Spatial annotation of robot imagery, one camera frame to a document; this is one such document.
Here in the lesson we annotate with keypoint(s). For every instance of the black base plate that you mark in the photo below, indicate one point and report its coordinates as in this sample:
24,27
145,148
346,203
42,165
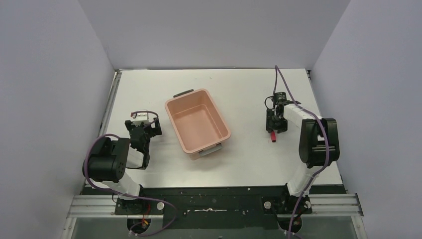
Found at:
285,214

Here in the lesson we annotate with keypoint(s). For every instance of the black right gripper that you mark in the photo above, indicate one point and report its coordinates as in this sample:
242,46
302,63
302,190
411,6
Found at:
280,128

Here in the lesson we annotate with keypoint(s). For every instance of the aluminium front rail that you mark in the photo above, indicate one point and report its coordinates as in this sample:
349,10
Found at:
320,205

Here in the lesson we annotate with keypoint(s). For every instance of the aluminium left side rail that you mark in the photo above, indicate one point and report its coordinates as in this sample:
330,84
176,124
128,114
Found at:
110,102

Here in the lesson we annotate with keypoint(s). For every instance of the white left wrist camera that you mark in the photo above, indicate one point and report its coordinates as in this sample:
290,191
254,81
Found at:
140,116

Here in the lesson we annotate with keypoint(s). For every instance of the red handled screwdriver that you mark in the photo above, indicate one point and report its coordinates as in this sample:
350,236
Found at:
273,136

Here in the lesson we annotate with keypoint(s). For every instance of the pink plastic bin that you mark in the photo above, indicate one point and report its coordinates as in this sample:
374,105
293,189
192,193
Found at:
198,123

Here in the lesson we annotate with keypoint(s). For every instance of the aluminium rail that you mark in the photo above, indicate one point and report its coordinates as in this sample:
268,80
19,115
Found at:
320,205
110,102

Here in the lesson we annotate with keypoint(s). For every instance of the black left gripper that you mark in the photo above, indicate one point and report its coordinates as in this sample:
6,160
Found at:
145,128

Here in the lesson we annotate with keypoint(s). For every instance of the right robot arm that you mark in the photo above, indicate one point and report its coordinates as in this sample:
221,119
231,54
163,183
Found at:
318,143

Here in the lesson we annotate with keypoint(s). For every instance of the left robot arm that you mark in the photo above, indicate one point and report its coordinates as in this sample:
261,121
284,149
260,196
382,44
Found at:
108,159

